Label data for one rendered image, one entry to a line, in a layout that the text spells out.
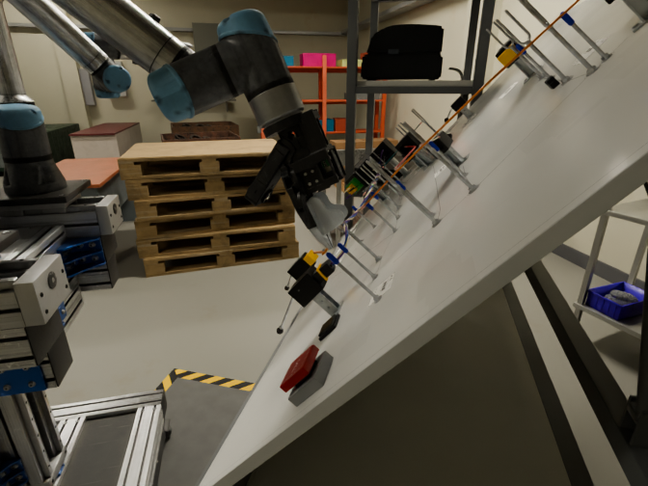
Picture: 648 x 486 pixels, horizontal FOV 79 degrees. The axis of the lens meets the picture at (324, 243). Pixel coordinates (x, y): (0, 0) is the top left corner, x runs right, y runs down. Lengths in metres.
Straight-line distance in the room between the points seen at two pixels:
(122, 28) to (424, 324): 0.62
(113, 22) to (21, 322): 0.55
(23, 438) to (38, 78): 9.16
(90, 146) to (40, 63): 2.93
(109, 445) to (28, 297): 1.02
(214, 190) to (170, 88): 2.69
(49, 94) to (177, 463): 8.96
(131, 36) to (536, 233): 0.64
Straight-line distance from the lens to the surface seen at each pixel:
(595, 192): 0.37
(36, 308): 0.90
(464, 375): 1.05
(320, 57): 6.80
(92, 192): 3.68
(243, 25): 0.62
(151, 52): 0.75
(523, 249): 0.37
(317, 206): 0.61
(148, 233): 3.39
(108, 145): 7.61
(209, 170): 3.23
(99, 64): 1.41
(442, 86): 1.60
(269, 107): 0.60
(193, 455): 1.96
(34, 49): 10.23
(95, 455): 1.81
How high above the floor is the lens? 1.44
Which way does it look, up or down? 22 degrees down
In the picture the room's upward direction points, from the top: straight up
